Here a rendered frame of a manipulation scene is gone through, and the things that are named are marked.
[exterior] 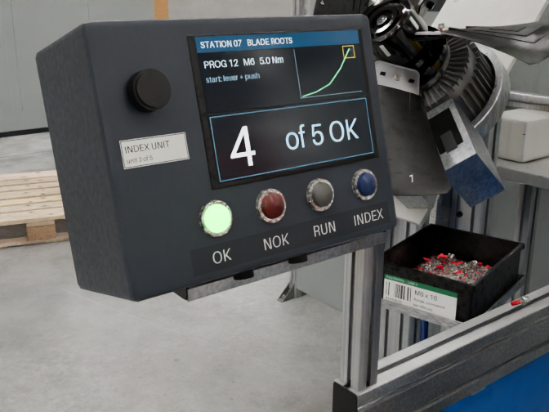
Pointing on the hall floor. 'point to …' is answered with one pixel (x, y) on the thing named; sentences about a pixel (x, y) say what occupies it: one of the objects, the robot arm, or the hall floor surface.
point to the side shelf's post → (526, 231)
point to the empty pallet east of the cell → (32, 207)
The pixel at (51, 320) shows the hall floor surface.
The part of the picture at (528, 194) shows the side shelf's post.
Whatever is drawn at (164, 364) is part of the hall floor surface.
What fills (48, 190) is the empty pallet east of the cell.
